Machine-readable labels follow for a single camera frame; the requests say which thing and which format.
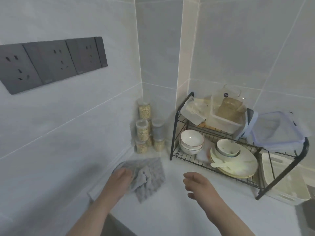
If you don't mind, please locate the person's left hand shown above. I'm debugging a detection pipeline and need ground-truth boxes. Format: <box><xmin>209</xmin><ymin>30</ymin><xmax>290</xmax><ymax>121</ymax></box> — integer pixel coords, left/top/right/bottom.
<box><xmin>102</xmin><ymin>167</ymin><xmax>135</xmax><ymax>202</ymax></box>

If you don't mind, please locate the person's right hand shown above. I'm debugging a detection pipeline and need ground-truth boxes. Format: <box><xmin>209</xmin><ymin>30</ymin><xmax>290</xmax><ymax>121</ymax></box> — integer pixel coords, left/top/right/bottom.
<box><xmin>183</xmin><ymin>172</ymin><xmax>226</xmax><ymax>214</ymax></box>

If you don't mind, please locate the grey fluffy towel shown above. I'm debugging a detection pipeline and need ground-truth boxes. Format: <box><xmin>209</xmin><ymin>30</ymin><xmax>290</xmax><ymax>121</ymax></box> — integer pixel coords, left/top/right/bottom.
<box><xmin>112</xmin><ymin>157</ymin><xmax>166</xmax><ymax>204</ymax></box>

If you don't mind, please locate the person's left forearm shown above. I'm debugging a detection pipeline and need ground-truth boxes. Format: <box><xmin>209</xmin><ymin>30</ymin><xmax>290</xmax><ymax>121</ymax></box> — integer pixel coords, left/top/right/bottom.
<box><xmin>65</xmin><ymin>191</ymin><xmax>118</xmax><ymax>236</ymax></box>

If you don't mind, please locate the person's right forearm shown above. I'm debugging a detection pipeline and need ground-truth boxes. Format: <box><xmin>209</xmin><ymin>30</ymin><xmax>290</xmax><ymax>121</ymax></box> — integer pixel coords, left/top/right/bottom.
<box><xmin>204</xmin><ymin>200</ymin><xmax>256</xmax><ymax>236</ymax></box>

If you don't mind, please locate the pale yellow plate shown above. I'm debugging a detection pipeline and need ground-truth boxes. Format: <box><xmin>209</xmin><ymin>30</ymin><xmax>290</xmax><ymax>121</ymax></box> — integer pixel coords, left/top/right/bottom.
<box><xmin>211</xmin><ymin>167</ymin><xmax>256</xmax><ymax>179</ymax></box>

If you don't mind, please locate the white red printed mat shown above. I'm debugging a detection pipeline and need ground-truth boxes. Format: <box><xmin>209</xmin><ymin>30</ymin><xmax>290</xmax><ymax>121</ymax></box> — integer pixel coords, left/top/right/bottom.
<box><xmin>196</xmin><ymin>142</ymin><xmax>215</xmax><ymax>163</ymax></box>

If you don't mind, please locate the cream bowl green rim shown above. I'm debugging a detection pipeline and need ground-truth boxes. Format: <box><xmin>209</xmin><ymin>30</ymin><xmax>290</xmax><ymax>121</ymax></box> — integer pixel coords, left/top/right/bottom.
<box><xmin>214</xmin><ymin>145</ymin><xmax>241</xmax><ymax>162</ymax></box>

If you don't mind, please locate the cream plate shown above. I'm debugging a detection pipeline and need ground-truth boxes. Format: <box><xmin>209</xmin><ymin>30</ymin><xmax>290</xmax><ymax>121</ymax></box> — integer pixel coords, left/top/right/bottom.
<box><xmin>210</xmin><ymin>145</ymin><xmax>258</xmax><ymax>179</ymax></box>

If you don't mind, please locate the small cream bowl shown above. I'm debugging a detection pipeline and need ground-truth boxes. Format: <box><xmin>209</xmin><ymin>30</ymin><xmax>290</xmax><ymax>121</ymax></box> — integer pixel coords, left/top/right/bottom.
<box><xmin>216</xmin><ymin>139</ymin><xmax>241</xmax><ymax>156</ymax></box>

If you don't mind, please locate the white bowl red rim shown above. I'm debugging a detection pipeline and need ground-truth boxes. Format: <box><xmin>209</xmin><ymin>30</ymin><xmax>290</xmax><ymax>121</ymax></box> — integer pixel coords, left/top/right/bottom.
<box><xmin>180</xmin><ymin>129</ymin><xmax>205</xmax><ymax>148</ymax></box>

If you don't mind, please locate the clear empty jar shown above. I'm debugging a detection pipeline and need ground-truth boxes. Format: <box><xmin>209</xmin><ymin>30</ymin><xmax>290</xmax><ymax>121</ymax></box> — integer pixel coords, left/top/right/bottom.
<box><xmin>151</xmin><ymin>118</ymin><xmax>165</xmax><ymax>140</ymax></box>

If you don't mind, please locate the white plastic basket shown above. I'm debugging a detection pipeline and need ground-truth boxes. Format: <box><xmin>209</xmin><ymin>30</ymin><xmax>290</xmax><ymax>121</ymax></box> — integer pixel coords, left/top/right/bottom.
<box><xmin>261</xmin><ymin>152</ymin><xmax>311</xmax><ymax>206</ymax></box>

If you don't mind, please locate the grey blue container lid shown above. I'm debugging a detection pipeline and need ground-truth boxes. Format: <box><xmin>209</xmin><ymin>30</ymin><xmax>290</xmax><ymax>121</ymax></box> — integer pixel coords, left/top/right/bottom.
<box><xmin>242</xmin><ymin>108</ymin><xmax>259</xmax><ymax>140</ymax></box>

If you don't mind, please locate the clear lid blue rim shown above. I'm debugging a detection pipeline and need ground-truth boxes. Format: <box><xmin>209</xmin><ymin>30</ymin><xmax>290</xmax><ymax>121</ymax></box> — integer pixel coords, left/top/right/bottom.
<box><xmin>248</xmin><ymin>111</ymin><xmax>305</xmax><ymax>153</ymax></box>

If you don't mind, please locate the black wire dish rack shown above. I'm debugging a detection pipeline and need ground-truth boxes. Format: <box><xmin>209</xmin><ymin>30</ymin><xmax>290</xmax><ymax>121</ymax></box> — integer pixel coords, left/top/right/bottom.
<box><xmin>169</xmin><ymin>92</ymin><xmax>310</xmax><ymax>201</ymax></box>

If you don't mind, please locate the grey wall cabinet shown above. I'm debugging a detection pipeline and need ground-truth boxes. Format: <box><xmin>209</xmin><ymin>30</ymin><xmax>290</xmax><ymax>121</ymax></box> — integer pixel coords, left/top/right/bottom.
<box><xmin>0</xmin><ymin>36</ymin><xmax>108</xmax><ymax>95</ymax></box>

